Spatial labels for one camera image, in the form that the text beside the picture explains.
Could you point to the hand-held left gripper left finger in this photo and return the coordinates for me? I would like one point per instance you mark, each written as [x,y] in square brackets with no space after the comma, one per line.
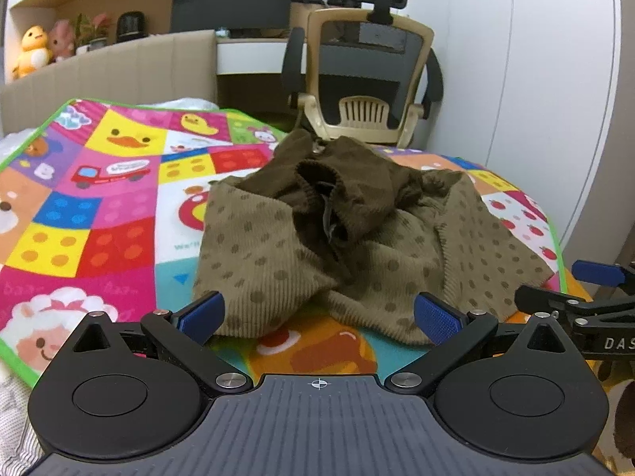
[201,318]

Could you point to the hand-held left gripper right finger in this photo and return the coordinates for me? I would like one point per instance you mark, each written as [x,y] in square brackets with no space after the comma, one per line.
[439,320]

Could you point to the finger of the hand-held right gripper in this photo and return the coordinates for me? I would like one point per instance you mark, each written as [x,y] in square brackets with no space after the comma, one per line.
[598,272]
[545,300]

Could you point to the person's brown fuzzy clothing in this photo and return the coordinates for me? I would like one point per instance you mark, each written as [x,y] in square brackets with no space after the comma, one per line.
[620,406]

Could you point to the colourful cartoon printed blanket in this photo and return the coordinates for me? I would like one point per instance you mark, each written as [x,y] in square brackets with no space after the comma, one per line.
[99,238]

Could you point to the white wardrobe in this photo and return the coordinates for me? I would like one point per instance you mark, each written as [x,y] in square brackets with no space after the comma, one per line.
[545,84]

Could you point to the white patterned bed sheet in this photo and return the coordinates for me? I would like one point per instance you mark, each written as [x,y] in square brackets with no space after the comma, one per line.
[15,421]

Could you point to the white duvet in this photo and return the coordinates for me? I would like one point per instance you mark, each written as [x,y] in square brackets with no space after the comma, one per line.
[188,103]

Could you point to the beige padded bed headboard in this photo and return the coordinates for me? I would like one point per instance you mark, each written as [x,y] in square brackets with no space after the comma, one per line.
[124,69]

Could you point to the white desk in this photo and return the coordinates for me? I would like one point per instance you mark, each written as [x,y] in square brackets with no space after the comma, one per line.
[248,57]

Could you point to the beige mesh office chair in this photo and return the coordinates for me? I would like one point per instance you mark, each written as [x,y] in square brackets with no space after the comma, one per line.
[372,59]

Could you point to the black round appliance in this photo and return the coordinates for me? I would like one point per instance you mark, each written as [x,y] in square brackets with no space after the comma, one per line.
[131,27]

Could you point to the potted plant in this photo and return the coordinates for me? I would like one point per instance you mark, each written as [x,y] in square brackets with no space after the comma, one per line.
[92,29]

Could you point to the pink plush toy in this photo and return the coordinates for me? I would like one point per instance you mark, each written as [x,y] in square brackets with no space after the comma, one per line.
[62,42]

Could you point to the yellow duck plush toy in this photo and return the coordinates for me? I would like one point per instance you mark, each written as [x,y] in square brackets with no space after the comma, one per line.
[32,52]

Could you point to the black computer monitor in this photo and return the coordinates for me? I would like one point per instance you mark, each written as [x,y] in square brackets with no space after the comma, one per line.
[228,2]

